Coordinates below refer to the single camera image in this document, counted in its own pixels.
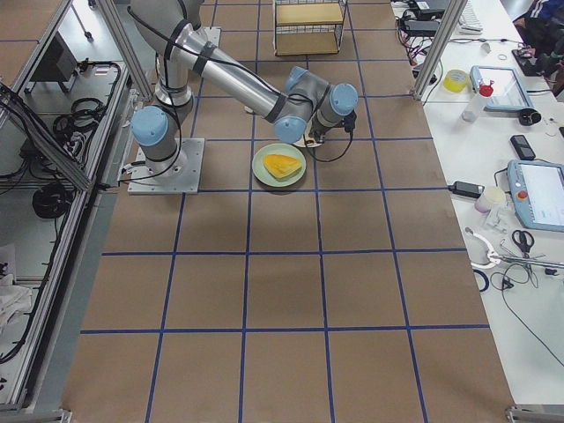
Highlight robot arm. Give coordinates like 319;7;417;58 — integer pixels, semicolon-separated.
128;1;358;178

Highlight orange toast on plate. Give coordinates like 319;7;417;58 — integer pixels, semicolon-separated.
263;154;302;179

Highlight light green plate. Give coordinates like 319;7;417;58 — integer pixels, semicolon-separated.
252;143;307;188

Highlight white plastic cup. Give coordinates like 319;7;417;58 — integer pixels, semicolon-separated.
474;186;507;213

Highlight white bottle red cap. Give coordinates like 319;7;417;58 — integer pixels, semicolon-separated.
461;80;494;122

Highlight yellow tape roll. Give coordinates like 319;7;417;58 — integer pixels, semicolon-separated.
442;69;469;93

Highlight black power adapter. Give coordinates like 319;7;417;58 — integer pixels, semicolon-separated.
399;19;440;37

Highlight black scissors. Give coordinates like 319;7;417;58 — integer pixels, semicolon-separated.
511;229;535;258

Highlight black phone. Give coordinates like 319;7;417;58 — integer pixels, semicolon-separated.
510;135;536;161

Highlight blue teach pendant lower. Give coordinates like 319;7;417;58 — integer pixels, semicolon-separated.
507;160;563;233

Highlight blue teach pendant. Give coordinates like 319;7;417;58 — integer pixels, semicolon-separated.
470;65;533;112
507;160;563;233

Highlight blue teach pendant upper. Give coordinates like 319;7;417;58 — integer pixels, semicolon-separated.
470;65;533;112

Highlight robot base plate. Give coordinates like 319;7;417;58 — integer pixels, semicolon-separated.
126;137;205;195

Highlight wire and wood shelf rack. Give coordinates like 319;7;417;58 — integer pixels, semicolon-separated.
272;0;349;57

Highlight aluminium frame post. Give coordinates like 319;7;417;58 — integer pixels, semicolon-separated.
412;0;467;100

